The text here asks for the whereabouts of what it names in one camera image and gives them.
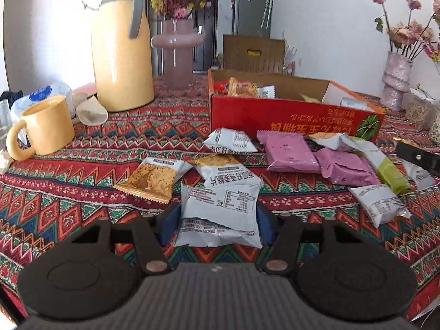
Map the grey refrigerator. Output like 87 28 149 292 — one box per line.
233 0 273 39

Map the dried rose bouquet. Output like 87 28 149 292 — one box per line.
365 0 440 63

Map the dark entrance door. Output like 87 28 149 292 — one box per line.
190 0 219 73

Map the yellow thermos jug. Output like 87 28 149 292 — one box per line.
91 0 155 112

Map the green snack packet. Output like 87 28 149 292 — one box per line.
344 137 412 195

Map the white packet orange top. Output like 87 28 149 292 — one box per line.
187 154 255 188

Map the salmon pink board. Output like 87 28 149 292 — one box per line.
71 82 98 97

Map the wooden chair back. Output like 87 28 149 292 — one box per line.
223 34 287 75

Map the blue white tissue pack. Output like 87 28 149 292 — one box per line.
10 82 77 124

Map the beige snack packet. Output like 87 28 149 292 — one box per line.
298 92 323 104

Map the black bag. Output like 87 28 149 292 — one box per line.
0 90 24 111

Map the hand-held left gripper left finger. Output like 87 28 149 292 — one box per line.
73 204 182 276

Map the patterned red tablecloth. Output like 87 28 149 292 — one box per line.
0 76 440 324

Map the yellow ceramic mug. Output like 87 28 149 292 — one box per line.
6 95 75 161

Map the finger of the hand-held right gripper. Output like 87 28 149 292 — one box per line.
395 141 440 183

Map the smooth pink glass vase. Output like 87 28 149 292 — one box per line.
150 19 204 90

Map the beige paper cup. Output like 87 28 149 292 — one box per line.
76 97 108 125

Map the clear drinking glass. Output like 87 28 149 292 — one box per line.
0 105 15 149

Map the brown cracker snack packet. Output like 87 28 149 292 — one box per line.
114 157 194 203

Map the white umbrella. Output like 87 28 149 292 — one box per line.
261 0 273 30

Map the pink snack packet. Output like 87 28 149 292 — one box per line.
314 147 381 187
257 130 321 174

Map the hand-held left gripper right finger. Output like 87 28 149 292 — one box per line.
257 203 361 276

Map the red cardboard box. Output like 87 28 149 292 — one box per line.
208 68 386 144

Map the textured pink vase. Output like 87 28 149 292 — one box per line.
382 51 414 111

